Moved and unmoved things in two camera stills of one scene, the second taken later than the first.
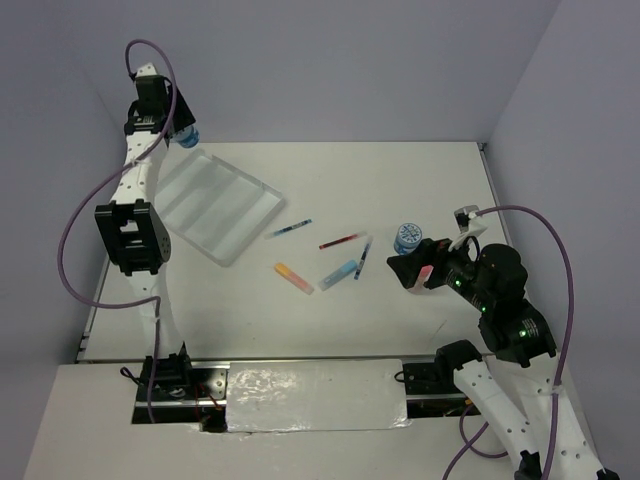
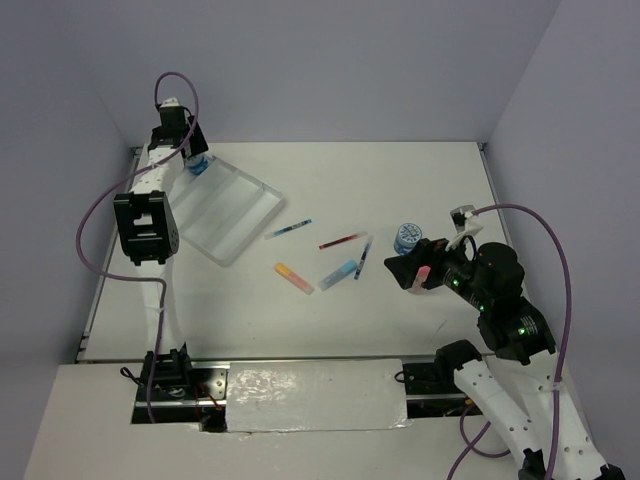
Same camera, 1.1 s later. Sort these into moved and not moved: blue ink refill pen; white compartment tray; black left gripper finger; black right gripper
Moved: black left gripper finger
Not moved: black right gripper; blue ink refill pen; white compartment tray
